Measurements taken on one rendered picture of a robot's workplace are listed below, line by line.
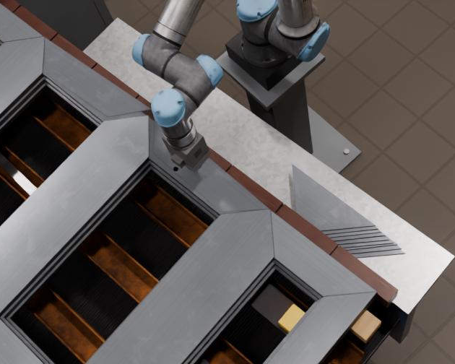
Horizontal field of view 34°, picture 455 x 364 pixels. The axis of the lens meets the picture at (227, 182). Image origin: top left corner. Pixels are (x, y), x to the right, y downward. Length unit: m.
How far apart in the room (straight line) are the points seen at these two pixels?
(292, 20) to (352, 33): 1.25
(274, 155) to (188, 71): 0.54
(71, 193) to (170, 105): 0.51
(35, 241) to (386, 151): 1.44
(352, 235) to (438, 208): 0.85
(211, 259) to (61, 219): 0.43
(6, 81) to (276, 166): 0.82
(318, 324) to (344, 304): 0.08
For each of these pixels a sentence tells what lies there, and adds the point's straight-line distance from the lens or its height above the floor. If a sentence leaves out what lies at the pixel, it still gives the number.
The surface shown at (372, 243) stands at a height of 0.70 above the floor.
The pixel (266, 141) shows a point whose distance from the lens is 2.15.
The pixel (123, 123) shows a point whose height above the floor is 0.86.
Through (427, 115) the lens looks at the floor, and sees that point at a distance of 2.95.
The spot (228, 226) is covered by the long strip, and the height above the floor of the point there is 0.86.
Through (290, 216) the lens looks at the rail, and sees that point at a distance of 1.89.
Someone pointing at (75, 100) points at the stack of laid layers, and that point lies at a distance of 2.16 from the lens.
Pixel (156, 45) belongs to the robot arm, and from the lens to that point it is 1.73.
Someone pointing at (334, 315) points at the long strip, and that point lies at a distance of 1.77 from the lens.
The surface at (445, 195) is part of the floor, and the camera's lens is 2.82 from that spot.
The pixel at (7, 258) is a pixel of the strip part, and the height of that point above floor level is 0.86.
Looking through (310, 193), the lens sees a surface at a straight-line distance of 2.03.
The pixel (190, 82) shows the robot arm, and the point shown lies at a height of 1.20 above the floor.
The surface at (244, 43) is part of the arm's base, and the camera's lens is 2.18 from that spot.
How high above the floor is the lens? 2.59
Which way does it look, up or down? 65 degrees down
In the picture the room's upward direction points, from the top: 22 degrees counter-clockwise
